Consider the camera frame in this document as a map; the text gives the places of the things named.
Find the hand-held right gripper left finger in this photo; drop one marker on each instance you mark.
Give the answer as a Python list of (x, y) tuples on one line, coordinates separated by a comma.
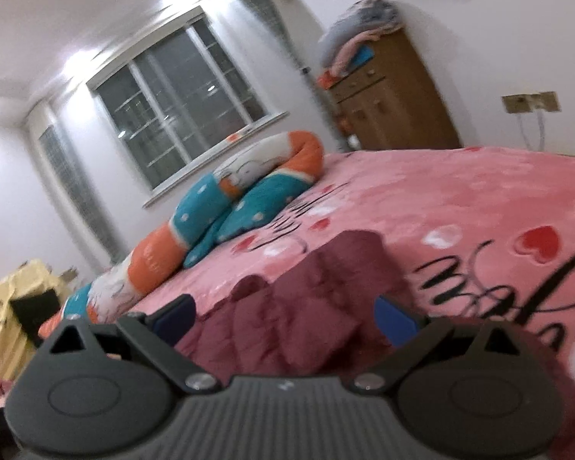
[(175, 317)]

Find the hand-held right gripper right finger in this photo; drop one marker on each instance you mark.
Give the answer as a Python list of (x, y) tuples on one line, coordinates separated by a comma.
[(395, 318)]

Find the dark red fleece garment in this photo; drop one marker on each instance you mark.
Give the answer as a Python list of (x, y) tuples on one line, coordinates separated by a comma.
[(306, 306)]

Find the rolled orange teal rabbit quilt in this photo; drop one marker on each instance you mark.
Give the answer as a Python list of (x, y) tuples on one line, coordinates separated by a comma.
[(196, 211)]

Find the bed with pink sheet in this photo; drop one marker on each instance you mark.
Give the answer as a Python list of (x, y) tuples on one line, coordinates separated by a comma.
[(436, 201)]

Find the black cushion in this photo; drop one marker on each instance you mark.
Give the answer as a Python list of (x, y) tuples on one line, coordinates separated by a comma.
[(33, 316)]

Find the grey checked curtain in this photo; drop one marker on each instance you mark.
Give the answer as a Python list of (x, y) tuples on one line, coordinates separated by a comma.
[(273, 19), (76, 191)]

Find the small orange windowsill item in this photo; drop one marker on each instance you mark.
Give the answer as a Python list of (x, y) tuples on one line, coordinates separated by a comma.
[(239, 134)]

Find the brown wooden cabinet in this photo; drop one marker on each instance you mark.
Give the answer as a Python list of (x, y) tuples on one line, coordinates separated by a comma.
[(397, 100)]

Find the white framed window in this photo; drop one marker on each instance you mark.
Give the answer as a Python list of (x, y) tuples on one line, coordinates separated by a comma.
[(172, 96)]

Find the stack of folded blankets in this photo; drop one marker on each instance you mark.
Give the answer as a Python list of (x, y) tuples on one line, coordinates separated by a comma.
[(354, 28)]

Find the brass wall socket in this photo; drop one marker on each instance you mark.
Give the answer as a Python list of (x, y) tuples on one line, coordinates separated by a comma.
[(532, 102)]

